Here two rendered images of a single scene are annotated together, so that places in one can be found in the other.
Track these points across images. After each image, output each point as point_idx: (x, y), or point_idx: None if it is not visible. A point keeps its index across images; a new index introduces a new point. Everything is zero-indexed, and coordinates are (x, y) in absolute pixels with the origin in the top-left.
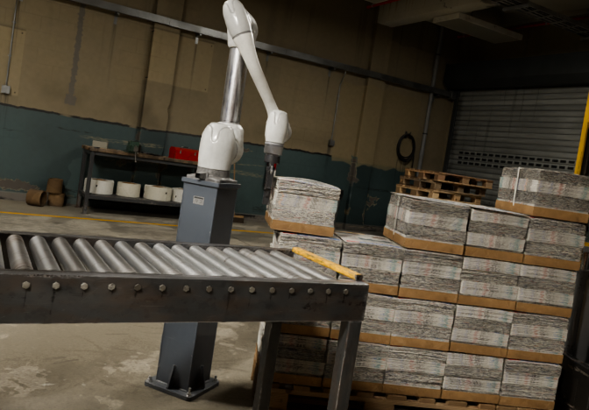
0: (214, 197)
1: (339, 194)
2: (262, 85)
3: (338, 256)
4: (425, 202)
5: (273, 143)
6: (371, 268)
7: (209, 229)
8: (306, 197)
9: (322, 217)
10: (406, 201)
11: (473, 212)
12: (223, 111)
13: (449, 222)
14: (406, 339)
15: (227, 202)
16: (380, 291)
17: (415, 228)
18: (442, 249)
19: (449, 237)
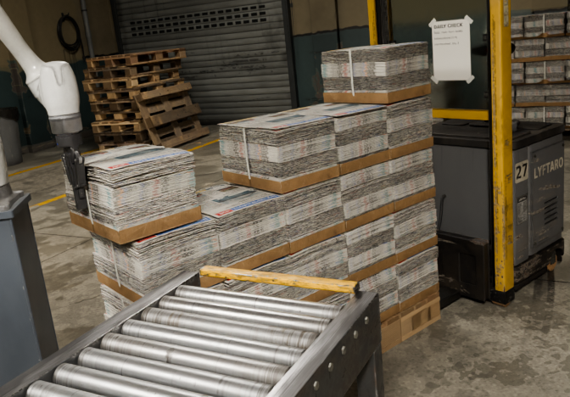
0: (10, 234)
1: (193, 159)
2: (6, 26)
3: (216, 239)
4: (290, 130)
5: (66, 116)
6: (255, 236)
7: (20, 285)
8: (153, 181)
9: (181, 199)
10: (261, 134)
11: (338, 122)
12: None
13: (318, 143)
14: (310, 296)
15: (25, 230)
16: (272, 257)
17: (287, 165)
18: (319, 178)
19: (322, 162)
